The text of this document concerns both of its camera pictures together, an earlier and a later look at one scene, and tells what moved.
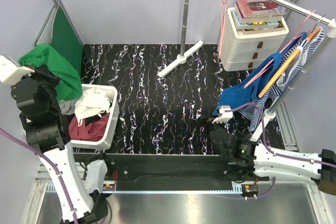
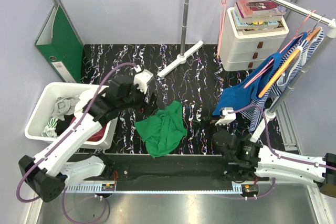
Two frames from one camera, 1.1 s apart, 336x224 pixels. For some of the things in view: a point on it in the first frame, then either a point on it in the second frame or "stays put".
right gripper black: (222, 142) stays put
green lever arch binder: (58, 32) stays put
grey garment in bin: (67, 107) stays put
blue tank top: (239, 96) stays put
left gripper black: (41, 71) -> (144, 106)
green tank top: (69, 86) -> (163, 131)
